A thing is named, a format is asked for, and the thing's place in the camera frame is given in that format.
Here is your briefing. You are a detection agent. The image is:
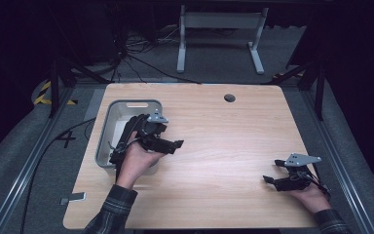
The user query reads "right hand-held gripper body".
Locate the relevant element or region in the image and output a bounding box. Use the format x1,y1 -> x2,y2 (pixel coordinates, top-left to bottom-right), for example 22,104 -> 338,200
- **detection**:
277,153 -> 322,192

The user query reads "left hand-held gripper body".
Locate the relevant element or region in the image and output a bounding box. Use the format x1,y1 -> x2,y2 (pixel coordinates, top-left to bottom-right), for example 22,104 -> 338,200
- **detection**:
132,108 -> 169,153

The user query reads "grey plastic bin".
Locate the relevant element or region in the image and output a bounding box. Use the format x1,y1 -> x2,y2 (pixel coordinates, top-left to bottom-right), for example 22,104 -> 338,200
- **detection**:
94,98 -> 164,169

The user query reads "person's right hand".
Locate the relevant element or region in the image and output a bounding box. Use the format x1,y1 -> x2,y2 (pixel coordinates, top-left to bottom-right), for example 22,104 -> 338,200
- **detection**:
288,182 -> 333,215

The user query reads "person's left hand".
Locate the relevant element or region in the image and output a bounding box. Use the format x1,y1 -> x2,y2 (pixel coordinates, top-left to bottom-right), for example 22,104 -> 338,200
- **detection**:
116,131 -> 168,190

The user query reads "black metal stand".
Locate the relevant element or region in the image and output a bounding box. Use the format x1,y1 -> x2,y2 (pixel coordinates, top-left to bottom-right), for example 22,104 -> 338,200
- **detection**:
48,58 -> 112,119
262,59 -> 326,122

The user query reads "grey tape piece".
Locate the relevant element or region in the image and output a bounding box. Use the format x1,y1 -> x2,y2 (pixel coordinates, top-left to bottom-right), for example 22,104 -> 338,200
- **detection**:
59,191 -> 88,206

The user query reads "yellow and black floor tape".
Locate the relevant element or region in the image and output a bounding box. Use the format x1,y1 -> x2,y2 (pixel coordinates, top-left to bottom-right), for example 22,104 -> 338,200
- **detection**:
33,81 -> 79,106

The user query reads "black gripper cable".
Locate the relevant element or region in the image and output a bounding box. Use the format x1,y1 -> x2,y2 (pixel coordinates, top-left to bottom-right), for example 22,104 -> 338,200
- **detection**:
305,164 -> 331,197

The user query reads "bundle of floor cables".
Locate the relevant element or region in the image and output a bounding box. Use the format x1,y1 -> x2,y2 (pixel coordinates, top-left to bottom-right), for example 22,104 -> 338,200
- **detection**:
110,24 -> 203,86

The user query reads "black floor cable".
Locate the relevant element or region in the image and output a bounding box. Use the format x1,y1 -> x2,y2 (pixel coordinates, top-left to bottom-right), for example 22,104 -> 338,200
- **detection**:
19,117 -> 97,234

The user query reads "white metal table frame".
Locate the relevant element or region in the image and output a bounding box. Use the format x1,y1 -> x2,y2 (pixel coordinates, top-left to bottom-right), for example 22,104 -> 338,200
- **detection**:
176,4 -> 270,75

